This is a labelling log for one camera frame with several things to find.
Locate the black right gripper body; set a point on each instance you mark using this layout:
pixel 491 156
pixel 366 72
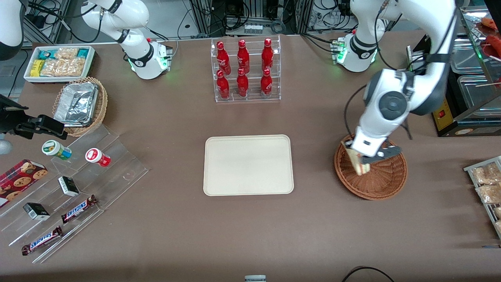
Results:
pixel 8 117

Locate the triangle sandwich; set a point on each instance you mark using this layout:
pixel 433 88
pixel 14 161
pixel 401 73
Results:
pixel 358 164

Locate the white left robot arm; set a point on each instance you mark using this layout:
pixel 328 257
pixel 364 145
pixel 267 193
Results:
pixel 391 103

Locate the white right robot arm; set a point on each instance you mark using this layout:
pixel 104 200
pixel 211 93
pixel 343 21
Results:
pixel 146 64

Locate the brown wicker basket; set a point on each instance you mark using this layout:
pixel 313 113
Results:
pixel 381 180

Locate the light wicker basket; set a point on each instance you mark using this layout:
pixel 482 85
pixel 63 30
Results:
pixel 102 105

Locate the cream plastic tray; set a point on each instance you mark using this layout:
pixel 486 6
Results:
pixel 248 164

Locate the green sunflower jar white lid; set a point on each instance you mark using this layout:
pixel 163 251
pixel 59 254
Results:
pixel 56 150

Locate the silver foil container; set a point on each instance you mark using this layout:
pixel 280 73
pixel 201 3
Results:
pixel 76 103

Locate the white snack bin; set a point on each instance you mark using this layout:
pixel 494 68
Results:
pixel 29 76

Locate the yellow snack packet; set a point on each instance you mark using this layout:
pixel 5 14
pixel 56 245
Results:
pixel 36 67

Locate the red plaid cookie box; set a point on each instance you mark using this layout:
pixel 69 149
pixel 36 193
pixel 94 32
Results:
pixel 19 180

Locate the red jar with white lid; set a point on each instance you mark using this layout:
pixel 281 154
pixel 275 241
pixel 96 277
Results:
pixel 98 157

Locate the clear cracker snack bag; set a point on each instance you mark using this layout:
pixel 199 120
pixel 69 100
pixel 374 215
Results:
pixel 66 53
pixel 62 67

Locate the small dark green box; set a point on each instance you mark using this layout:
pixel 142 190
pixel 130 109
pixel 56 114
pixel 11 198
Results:
pixel 36 211
pixel 68 186

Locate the teal snack packet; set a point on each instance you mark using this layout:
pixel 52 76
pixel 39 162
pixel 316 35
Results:
pixel 82 52
pixel 46 54

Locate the clear acrylic stepped shelf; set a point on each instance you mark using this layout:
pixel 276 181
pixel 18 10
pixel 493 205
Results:
pixel 117 164

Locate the Snickers chocolate bar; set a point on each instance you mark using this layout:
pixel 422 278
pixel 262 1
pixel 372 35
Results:
pixel 78 209
pixel 41 241

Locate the glass food display warmer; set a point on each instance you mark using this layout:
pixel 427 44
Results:
pixel 469 98

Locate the red cola bottle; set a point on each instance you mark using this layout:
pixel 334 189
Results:
pixel 267 55
pixel 222 56
pixel 266 83
pixel 223 85
pixel 243 56
pixel 242 84

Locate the clear bag of pastries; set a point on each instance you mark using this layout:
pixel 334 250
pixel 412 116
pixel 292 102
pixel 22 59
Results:
pixel 490 194
pixel 485 174

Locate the clear acrylic bottle rack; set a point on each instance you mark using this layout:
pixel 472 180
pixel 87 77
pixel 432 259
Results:
pixel 252 43

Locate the white power strip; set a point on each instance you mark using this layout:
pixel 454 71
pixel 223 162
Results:
pixel 253 28

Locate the grey device edge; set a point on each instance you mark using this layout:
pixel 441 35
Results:
pixel 255 278

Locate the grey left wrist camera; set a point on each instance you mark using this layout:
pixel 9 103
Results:
pixel 385 152

